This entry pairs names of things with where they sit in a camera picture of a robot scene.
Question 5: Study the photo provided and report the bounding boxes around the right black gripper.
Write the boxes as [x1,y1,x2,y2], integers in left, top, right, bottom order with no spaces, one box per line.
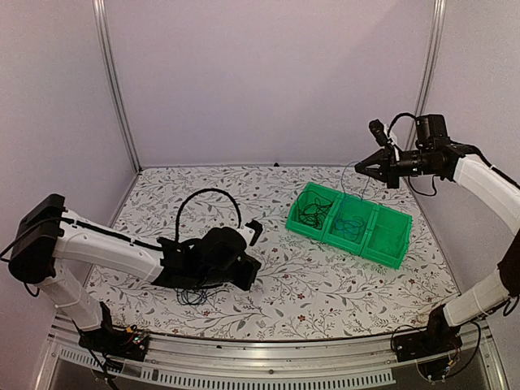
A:
[356,145,439,189]

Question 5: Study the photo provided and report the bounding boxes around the wire pile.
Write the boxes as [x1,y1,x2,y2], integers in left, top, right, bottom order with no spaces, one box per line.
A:
[175,286,228,306]

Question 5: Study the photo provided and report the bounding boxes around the thin black wire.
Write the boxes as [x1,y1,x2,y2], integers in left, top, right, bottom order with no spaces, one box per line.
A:
[294,190,332,231]

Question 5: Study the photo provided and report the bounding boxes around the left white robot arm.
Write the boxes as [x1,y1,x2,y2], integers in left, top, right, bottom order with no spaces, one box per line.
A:
[5,194,263,353]

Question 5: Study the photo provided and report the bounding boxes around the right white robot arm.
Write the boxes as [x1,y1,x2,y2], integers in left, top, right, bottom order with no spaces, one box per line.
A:
[355,112,519,354]

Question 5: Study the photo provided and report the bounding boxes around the green bin right compartment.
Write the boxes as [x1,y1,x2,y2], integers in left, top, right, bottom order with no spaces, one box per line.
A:
[361,206,413,270]

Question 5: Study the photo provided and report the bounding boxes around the green bin compartment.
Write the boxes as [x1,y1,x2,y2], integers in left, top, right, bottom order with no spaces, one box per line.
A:
[361,206,413,270]
[285,182,344,241]

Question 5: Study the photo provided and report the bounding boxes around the green bin left compartment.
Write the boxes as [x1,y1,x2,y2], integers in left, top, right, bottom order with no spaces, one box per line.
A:
[285,182,344,241]

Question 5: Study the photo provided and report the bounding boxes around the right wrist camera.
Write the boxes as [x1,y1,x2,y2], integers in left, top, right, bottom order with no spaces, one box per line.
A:
[368,119,401,161]

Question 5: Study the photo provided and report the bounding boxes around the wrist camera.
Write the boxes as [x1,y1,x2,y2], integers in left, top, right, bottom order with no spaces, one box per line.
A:
[368,119,401,161]
[237,219,263,246]

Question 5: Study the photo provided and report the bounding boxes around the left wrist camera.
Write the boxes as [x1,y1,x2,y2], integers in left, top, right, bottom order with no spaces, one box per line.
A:
[237,219,263,246]

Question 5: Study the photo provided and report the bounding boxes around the right camera cable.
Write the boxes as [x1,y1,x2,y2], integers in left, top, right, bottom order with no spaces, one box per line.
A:
[388,112,418,135]

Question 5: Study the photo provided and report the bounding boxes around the camera cable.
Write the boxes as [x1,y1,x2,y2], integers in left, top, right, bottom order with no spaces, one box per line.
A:
[388,112,418,135]
[175,188,243,245]

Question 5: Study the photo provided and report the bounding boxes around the left camera cable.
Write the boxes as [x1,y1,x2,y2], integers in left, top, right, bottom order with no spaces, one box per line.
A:
[175,188,243,245]

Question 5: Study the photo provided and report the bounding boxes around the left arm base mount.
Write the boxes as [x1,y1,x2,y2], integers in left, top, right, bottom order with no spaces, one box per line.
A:
[79,302,150,362]

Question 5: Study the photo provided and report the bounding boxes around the front aluminium rail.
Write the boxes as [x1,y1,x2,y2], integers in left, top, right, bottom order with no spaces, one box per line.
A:
[35,315,509,389]

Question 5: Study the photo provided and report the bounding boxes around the right aluminium frame post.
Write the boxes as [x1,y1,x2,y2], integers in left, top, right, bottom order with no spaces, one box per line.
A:
[414,0,447,119]

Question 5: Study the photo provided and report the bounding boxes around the aluminium frame post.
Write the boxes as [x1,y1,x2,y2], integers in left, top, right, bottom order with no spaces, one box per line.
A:
[92,0,142,175]
[414,0,447,119]

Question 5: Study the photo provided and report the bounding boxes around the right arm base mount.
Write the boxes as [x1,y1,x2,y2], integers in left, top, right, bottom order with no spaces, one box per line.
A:
[390,305,462,381]

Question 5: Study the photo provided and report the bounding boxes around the left aluminium frame post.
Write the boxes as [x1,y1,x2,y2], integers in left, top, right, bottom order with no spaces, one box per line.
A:
[92,0,142,175]

